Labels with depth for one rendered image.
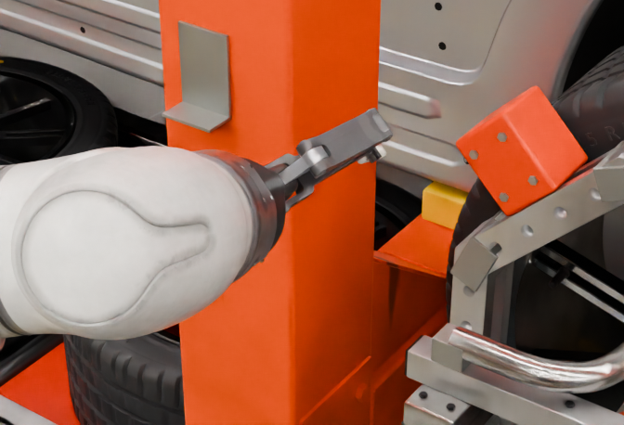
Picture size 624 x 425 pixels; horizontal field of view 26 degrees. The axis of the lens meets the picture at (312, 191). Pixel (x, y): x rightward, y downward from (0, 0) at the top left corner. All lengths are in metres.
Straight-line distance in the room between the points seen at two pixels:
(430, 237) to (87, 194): 1.24
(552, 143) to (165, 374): 0.83
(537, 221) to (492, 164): 0.07
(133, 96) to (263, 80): 2.52
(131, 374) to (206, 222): 1.25
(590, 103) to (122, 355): 0.91
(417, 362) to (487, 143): 0.23
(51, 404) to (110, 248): 1.60
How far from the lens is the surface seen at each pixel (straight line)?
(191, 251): 0.72
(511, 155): 1.28
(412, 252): 1.87
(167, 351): 1.98
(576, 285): 1.46
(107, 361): 2.00
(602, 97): 1.33
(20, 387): 2.33
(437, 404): 1.19
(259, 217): 0.84
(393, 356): 1.68
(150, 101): 3.75
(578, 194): 1.27
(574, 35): 1.70
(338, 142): 0.95
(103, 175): 0.71
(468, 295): 1.40
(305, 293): 1.40
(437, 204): 1.91
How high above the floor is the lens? 1.72
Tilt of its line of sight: 31 degrees down
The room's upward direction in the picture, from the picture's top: straight up
